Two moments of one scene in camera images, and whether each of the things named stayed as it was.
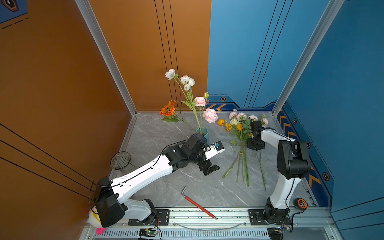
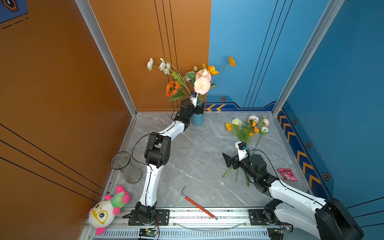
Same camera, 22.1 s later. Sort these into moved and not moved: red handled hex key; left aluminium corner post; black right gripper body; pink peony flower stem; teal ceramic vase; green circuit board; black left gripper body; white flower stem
Moved: pink peony flower stem; black left gripper body; black right gripper body; white flower stem; teal ceramic vase
Not moved: green circuit board; red handled hex key; left aluminium corner post
